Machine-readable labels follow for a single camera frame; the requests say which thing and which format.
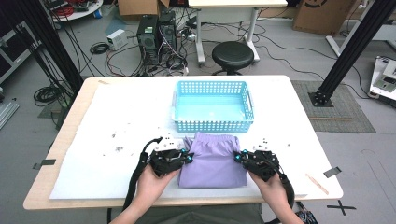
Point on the white desk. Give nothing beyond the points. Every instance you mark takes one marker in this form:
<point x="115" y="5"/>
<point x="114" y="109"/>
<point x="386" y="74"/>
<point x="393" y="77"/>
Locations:
<point x="236" y="3"/>

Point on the person's right hand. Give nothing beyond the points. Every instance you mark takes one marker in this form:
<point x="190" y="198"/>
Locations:
<point x="272" y="191"/>

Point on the white machine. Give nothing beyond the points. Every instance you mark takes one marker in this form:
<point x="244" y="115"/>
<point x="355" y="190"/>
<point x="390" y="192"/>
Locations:
<point x="384" y="81"/>

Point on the purple pants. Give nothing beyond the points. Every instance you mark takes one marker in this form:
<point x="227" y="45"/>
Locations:
<point x="213" y="165"/>

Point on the open black computer tower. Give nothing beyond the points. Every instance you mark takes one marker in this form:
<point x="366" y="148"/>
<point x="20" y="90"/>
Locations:
<point x="167" y="37"/>

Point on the white table sheet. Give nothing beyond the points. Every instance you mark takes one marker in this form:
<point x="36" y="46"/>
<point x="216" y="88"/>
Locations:
<point x="102" y="168"/>

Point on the large printed cardboard box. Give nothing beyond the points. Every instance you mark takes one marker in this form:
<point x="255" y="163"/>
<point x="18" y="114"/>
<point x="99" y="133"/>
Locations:
<point x="323" y="15"/>

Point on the round white table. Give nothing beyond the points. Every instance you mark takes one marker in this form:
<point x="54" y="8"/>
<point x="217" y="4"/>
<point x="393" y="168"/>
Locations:
<point x="84" y="12"/>

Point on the black round stool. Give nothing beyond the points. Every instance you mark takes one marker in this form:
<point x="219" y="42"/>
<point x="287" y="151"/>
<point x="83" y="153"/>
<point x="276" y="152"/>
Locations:
<point x="233" y="55"/>

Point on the black metal stand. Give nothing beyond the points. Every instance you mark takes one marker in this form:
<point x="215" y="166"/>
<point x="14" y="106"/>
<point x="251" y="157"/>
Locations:
<point x="351" y="53"/>
<point x="53" y="40"/>

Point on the small white box device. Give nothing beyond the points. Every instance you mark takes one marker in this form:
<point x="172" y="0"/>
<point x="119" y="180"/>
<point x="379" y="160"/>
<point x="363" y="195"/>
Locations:
<point x="116" y="39"/>

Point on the black tape strip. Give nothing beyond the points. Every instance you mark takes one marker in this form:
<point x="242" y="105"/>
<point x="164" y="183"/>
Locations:
<point x="46" y="162"/>
<point x="332" y="172"/>

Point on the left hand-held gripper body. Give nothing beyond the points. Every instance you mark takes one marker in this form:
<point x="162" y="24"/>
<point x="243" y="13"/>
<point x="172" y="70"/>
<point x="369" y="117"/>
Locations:
<point x="166" y="160"/>

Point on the grey floor mat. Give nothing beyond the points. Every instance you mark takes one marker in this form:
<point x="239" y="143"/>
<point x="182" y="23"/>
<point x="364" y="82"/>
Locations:
<point x="345" y="118"/>

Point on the grey metal rack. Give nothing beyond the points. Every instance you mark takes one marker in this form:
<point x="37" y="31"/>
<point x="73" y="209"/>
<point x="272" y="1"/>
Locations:
<point x="12" y="53"/>

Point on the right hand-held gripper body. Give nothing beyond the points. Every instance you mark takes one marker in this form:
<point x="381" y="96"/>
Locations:
<point x="264" y="165"/>

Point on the thin wooden stick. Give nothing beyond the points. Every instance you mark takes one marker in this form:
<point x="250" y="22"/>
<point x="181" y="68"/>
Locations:
<point x="317" y="184"/>

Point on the person's left hand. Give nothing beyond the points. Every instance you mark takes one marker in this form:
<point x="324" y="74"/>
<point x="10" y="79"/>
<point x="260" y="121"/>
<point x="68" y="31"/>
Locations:
<point x="152" y="188"/>

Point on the light blue plastic basket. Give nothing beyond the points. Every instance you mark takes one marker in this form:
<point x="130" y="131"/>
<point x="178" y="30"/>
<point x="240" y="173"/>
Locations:
<point x="213" y="109"/>

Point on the person's grey lap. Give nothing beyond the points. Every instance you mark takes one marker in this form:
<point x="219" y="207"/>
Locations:
<point x="202" y="216"/>

